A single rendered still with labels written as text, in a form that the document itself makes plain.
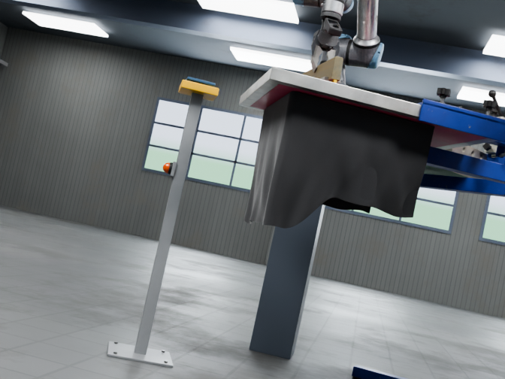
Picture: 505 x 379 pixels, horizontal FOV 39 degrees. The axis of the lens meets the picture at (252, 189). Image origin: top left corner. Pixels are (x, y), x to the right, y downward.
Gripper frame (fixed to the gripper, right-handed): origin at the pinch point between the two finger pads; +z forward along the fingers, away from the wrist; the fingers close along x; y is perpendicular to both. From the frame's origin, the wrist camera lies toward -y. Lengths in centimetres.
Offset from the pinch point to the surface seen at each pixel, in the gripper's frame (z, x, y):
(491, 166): 19, -68, -3
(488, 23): -200, -269, 445
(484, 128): 13, -48, -31
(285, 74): 11.3, 17.1, -29.4
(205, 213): 54, -78, 937
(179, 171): 44, 39, 10
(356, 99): 13.3, -6.0, -29.4
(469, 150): 7, -80, 42
